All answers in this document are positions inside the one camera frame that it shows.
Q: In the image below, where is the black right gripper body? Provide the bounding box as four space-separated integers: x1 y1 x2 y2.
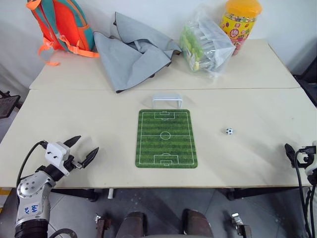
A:
296 145 316 166

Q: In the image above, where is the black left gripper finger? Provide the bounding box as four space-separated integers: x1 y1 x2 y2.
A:
80 146 100 168
63 135 82 150

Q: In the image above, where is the rusty caster wheel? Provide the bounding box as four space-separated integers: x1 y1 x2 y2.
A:
231 211 252 237
95 214 111 238

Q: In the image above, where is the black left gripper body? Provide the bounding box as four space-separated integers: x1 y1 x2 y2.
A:
63 155 84 177

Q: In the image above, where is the black table frame bar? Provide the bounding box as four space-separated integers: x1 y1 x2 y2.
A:
51 188 100 202
226 186 313 202

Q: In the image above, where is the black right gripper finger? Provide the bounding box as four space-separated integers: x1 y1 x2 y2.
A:
284 143 298 170

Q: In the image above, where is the yellow jar with orange lid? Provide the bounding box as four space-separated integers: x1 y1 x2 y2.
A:
219 0 263 57

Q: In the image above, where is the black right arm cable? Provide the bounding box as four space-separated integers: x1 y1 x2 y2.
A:
293 151 317 238

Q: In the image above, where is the black mesh chair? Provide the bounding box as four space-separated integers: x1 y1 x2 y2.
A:
0 90 22 120

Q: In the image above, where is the green soccer field mat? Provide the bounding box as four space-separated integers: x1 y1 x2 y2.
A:
134 109 199 170

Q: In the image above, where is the dark rounded shape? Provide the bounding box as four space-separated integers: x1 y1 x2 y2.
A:
181 208 214 238
121 211 148 238

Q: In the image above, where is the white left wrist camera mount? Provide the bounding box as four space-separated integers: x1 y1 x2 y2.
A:
45 141 68 175

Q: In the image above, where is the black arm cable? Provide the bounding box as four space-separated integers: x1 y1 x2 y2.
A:
293 151 317 238
16 140 77 238

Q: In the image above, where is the clear plastic bag of packets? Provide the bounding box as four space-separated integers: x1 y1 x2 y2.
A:
178 5 237 79

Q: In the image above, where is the orange and teal backpack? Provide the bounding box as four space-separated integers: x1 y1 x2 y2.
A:
26 0 101 67

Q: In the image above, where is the grey cloth bag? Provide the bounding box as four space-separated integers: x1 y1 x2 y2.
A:
93 11 183 94

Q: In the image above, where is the small white goal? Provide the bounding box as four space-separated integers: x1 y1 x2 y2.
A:
151 92 184 109

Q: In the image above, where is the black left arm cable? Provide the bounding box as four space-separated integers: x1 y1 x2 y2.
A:
16 140 77 238

